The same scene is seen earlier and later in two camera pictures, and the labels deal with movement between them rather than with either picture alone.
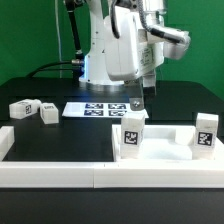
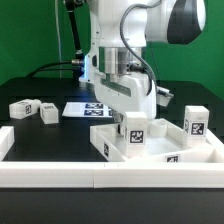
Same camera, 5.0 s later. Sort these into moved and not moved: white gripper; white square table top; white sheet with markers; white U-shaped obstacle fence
Moved: white gripper; white square table top
Not moved: white U-shaped obstacle fence; white sheet with markers
